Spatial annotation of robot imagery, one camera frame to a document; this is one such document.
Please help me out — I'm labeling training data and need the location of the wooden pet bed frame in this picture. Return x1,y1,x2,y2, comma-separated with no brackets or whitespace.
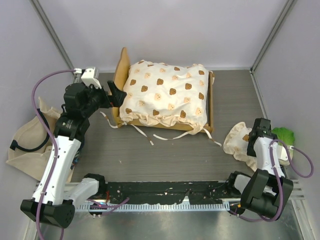
110,47,216,133

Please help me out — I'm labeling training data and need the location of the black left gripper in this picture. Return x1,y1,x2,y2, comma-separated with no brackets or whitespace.
81,80,127,117

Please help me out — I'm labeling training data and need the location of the small bear print pillow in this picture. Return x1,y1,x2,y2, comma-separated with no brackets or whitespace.
222,121,257,172

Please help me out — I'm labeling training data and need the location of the white slotted cable duct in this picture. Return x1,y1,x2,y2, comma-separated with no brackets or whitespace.
76,201,230,215

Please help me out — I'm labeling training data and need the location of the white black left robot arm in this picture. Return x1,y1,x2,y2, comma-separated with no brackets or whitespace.
20,80,127,229

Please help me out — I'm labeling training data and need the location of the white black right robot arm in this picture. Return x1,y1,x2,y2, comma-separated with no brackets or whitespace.
225,118,294,221

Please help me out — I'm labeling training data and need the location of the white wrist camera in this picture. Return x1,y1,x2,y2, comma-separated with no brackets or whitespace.
73,67,102,89
274,144,291,166

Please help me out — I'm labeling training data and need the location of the green toy cabbage leaf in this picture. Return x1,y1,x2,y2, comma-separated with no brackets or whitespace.
271,127,295,146

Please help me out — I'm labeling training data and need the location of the bear print white cushion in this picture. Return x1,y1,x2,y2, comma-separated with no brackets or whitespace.
99,59,223,147

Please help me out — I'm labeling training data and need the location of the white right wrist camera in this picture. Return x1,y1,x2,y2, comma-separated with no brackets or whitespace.
274,144,291,166

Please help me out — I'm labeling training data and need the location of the beige canvas tote bag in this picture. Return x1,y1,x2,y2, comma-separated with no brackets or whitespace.
5,96,63,181

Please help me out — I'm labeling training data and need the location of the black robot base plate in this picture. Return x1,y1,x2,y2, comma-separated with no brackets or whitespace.
106,181,241,205

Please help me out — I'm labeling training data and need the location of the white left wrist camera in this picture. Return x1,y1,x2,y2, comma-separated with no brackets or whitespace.
73,67,102,89

